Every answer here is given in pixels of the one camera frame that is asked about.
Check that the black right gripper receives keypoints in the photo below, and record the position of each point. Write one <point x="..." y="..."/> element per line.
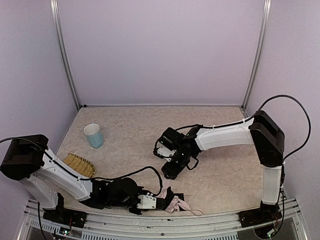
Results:
<point x="171" y="170"/>

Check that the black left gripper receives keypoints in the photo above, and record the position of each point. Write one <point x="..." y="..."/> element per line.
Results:
<point x="162" y="200"/>

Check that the pink folding umbrella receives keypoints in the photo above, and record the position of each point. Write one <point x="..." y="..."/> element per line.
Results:
<point x="177" y="205"/>

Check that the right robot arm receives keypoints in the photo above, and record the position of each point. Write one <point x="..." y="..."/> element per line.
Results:
<point x="259" y="131"/>

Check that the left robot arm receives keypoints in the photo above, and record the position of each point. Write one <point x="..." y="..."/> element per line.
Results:
<point x="31" y="162"/>

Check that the light blue white mug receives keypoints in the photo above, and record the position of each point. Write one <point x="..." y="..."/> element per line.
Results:
<point x="93" y="135"/>

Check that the woven bamboo tray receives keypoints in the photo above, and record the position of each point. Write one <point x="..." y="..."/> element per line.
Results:
<point x="80" y="165"/>

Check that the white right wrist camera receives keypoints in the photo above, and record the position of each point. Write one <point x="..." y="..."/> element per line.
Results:
<point x="164" y="153"/>

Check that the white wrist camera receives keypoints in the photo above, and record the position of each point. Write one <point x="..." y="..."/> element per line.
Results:
<point x="149" y="202"/>
<point x="164" y="153"/>

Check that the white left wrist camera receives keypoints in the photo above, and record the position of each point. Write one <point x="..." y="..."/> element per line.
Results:
<point x="149" y="202"/>

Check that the front aluminium rail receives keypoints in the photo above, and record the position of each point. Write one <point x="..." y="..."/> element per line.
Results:
<point x="112" y="226"/>

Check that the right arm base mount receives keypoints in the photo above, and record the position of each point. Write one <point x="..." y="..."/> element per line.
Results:
<point x="255" y="216"/>

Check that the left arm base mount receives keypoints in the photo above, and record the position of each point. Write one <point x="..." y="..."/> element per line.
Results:
<point x="68" y="217"/>

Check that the left aluminium frame post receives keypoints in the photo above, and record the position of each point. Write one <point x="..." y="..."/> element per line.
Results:
<point x="54" y="6"/>

